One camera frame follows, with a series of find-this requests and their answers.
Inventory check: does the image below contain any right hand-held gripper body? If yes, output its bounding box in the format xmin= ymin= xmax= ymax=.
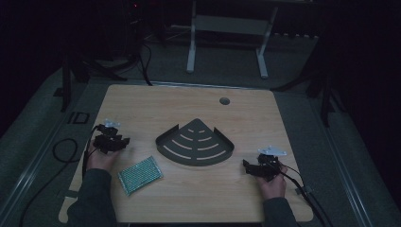
xmin=255 ymin=145 xmax=288 ymax=183

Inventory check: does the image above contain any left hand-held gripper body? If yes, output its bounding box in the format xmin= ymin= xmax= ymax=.
xmin=92 ymin=118 xmax=126 ymax=155

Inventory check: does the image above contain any dark grey metal corner shelf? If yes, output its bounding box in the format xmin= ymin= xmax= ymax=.
xmin=155 ymin=117 xmax=235 ymax=167

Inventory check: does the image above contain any person's left hand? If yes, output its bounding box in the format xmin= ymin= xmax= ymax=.
xmin=85 ymin=141 xmax=123 ymax=173

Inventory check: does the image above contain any person's right hand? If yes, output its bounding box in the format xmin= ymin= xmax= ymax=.
xmin=255 ymin=165 xmax=289 ymax=201

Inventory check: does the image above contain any black tripod stand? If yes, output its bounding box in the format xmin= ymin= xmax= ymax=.
xmin=59 ymin=51 xmax=129 ymax=114
xmin=270 ymin=41 xmax=348 ymax=129

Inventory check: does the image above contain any white metal stand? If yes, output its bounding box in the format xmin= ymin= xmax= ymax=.
xmin=185 ymin=0 xmax=280 ymax=79

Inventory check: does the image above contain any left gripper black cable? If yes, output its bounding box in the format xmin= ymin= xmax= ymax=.
xmin=80 ymin=124 xmax=102 ymax=180

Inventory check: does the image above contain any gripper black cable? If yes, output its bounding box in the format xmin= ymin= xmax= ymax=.
xmin=80 ymin=124 xmax=102 ymax=180
xmin=277 ymin=162 xmax=334 ymax=227

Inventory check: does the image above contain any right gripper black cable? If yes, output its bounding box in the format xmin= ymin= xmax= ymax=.
xmin=277 ymin=162 xmax=334 ymax=227

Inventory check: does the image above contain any black looped floor cable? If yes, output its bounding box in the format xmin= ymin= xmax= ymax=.
xmin=18 ymin=137 xmax=79 ymax=227

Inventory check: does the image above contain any black hanging cable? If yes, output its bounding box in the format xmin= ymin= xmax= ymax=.
xmin=137 ymin=40 xmax=155 ymax=87

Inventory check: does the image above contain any metal floor rail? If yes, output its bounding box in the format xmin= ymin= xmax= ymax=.
xmin=323 ymin=125 xmax=376 ymax=227
xmin=0 ymin=116 xmax=71 ymax=221

